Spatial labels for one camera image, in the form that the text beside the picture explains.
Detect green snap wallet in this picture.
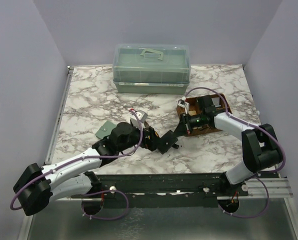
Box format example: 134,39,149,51
95,120,117,140

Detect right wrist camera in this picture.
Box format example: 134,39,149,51
177,97,190,114

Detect brown wicker tray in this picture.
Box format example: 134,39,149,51
176,93,232,137

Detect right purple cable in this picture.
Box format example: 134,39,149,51
182,86,287,218

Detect green plastic storage box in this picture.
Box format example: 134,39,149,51
112,43,191,95

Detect black mounting rail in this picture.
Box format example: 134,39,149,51
70,173,250,210

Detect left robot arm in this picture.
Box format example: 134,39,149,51
10,122,161,216

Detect yellow black pliers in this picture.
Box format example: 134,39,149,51
143,120,160,140

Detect silver card in tray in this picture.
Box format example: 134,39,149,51
211,97,222,108

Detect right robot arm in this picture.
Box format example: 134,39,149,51
173,95,284,196

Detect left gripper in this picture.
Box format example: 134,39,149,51
118,122,164,153

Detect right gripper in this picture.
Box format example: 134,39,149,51
172,112,206,138

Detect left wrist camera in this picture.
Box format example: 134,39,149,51
130,108,148,124

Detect purple cable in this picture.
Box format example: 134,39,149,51
10,109,146,221
182,86,287,218

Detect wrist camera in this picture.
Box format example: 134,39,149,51
130,108,148,124
177,97,190,114

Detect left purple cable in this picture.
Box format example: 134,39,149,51
10,109,146,221

